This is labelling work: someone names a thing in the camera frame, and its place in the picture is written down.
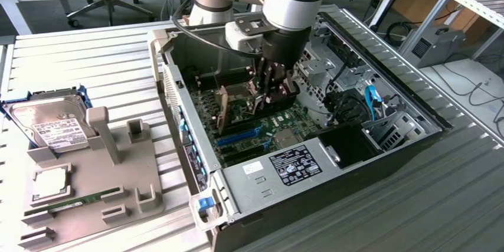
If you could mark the green motherboard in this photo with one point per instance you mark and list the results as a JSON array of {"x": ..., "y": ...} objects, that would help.
[{"x": 282, "y": 116}]

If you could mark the green RAM stick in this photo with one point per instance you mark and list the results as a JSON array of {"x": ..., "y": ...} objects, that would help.
[{"x": 94, "y": 196}]

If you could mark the aluminium slatted frame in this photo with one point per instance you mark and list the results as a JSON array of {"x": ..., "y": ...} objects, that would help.
[{"x": 480, "y": 1}]

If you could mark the silver chipset heatsink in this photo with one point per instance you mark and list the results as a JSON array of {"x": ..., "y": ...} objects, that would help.
[{"x": 288, "y": 137}]

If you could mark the graphics card with metal bracket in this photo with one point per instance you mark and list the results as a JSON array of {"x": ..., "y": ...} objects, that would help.
[{"x": 221, "y": 107}]

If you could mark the silver power supply unit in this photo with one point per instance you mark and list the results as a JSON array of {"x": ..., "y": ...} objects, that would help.
[{"x": 256, "y": 187}]

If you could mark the silver disk bay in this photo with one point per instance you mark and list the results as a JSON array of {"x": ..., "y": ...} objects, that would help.
[{"x": 389, "y": 140}]

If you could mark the office chair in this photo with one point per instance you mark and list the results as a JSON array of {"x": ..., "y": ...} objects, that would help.
[{"x": 108, "y": 4}]

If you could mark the black open PC case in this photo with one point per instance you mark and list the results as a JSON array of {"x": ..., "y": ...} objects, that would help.
[{"x": 314, "y": 210}]

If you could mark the black expansion slot blue latch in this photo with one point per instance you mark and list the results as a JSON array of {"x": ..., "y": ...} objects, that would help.
[{"x": 241, "y": 149}]

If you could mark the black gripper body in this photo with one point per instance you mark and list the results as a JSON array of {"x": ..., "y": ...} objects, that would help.
[{"x": 285, "y": 47}]

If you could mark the blue disk caddy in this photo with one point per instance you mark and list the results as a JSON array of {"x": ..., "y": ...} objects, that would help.
[{"x": 82, "y": 98}]

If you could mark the blue card retention clip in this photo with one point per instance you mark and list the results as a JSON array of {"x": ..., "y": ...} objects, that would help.
[
  {"x": 198, "y": 162},
  {"x": 189, "y": 140},
  {"x": 181, "y": 124}
]

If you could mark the CPU chip silver lid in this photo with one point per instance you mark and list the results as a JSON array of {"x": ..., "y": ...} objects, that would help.
[{"x": 49, "y": 184}]

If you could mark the CPU socket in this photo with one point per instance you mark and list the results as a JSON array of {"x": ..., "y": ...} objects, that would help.
[{"x": 240, "y": 101}]

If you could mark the grey parts rack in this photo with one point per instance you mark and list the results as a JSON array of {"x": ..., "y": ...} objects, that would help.
[{"x": 90, "y": 175}]

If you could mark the silver drive cage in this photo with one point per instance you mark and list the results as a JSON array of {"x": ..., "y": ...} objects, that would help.
[{"x": 322, "y": 69}]

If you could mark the brown wooden cabinet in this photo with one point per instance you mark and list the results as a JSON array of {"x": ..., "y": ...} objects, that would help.
[{"x": 425, "y": 1}]

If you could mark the silver hard disk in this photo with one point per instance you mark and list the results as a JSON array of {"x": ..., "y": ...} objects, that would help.
[{"x": 50, "y": 122}]

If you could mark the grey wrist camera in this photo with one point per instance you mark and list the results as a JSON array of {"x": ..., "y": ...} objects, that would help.
[{"x": 240, "y": 38}]

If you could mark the grey controller box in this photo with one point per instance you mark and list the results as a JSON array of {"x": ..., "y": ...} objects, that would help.
[{"x": 436, "y": 48}]

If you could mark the thin locking lever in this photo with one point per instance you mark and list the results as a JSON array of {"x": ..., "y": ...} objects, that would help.
[{"x": 216, "y": 79}]

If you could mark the metal socket cover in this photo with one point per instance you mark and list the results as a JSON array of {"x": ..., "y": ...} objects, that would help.
[{"x": 250, "y": 85}]

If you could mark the blue case latch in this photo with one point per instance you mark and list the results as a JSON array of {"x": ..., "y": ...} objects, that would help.
[{"x": 204, "y": 204}]

